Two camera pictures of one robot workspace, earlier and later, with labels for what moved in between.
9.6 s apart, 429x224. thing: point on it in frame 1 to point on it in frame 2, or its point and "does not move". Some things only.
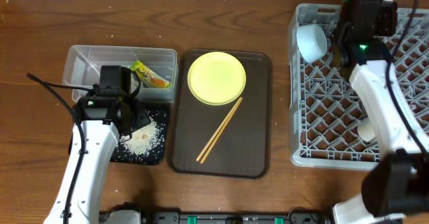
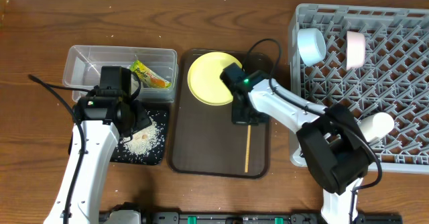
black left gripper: x=143 y=118 does not move
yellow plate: x=216 y=78 does not move
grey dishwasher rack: x=326 y=110 does not move
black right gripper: x=389 y=11 to x=238 y=119
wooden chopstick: x=218 y=131 to x=247 y=152
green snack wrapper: x=149 y=78 does not move
